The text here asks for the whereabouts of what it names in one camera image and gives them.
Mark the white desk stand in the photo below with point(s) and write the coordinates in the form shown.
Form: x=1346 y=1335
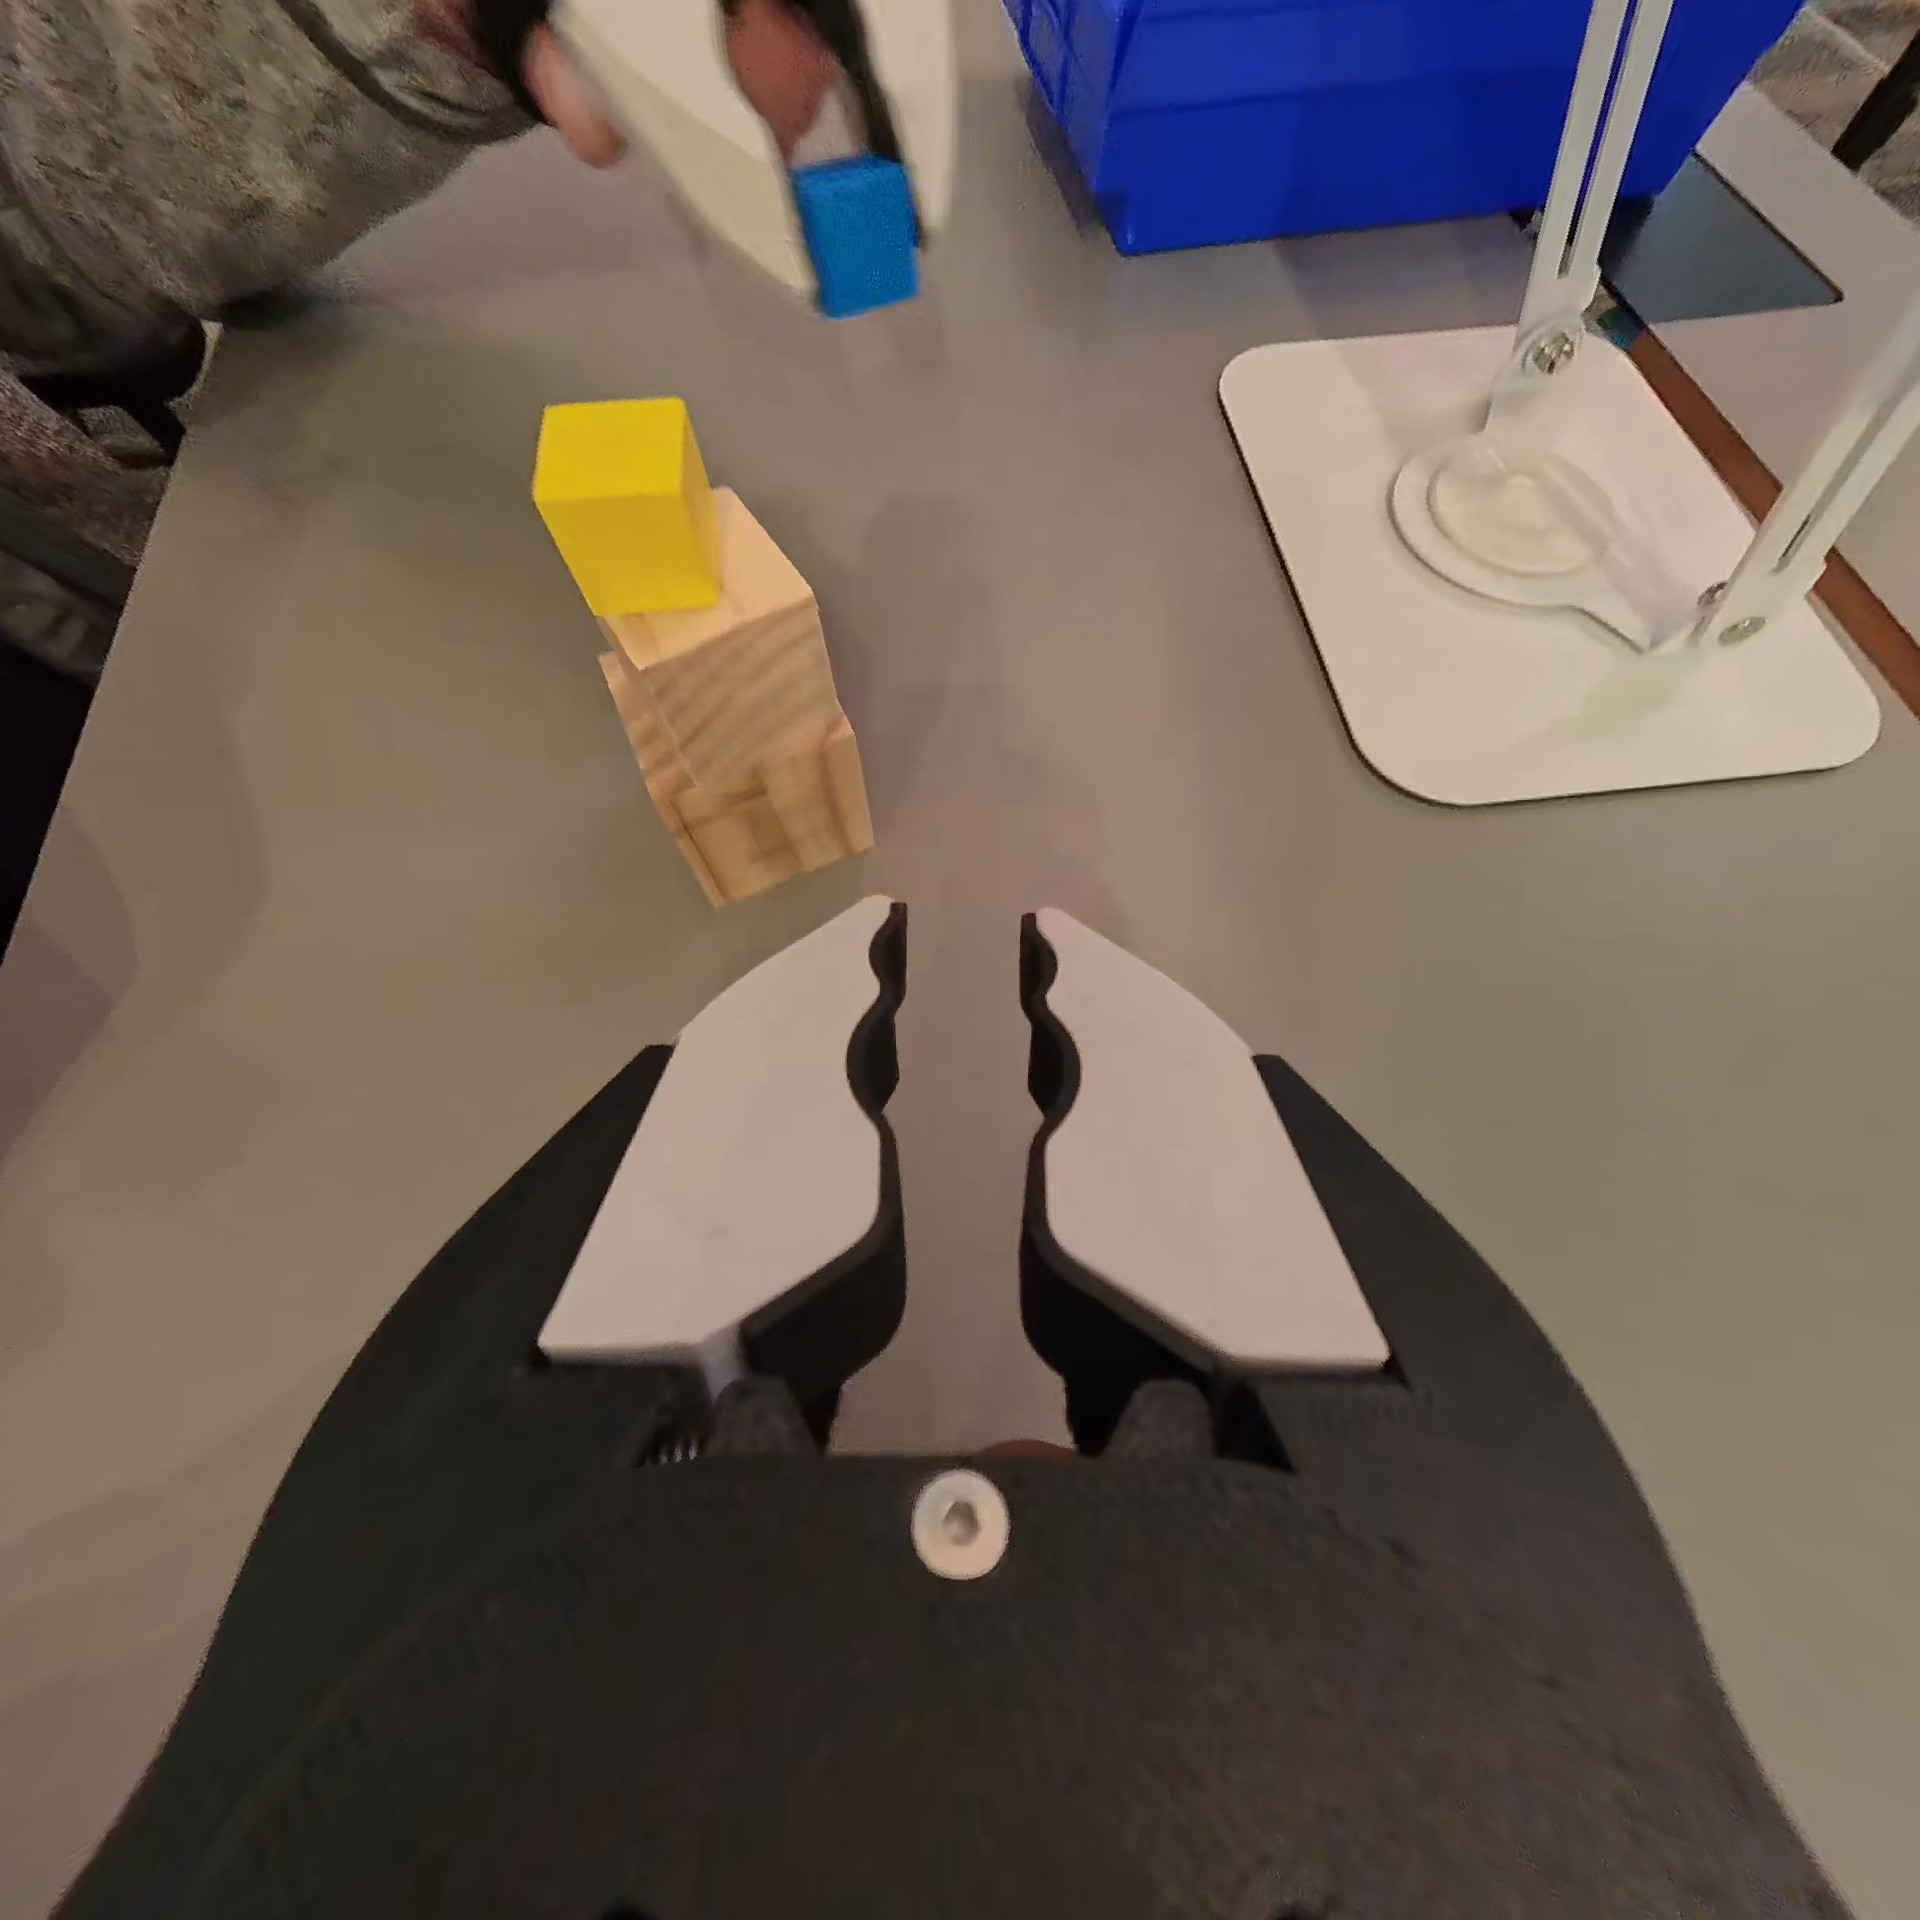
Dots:
x=1500 y=707

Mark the person's left hand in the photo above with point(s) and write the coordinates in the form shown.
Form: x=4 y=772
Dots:
x=578 y=111

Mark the wooden cube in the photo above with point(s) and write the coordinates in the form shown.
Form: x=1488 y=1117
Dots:
x=782 y=835
x=737 y=675

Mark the blue plastic bin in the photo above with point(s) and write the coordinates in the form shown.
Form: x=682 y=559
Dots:
x=1351 y=119

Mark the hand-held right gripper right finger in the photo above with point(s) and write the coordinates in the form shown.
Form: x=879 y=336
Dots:
x=1198 y=1199

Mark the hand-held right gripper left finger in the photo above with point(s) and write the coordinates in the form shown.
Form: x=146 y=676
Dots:
x=718 y=1199

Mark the blue cube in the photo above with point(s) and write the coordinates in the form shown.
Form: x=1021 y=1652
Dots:
x=858 y=241

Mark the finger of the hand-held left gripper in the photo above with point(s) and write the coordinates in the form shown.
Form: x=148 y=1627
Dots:
x=922 y=91
x=691 y=119

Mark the person's left forearm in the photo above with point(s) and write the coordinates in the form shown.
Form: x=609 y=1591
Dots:
x=195 y=152

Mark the yellow cube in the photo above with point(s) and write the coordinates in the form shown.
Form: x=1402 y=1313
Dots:
x=621 y=496

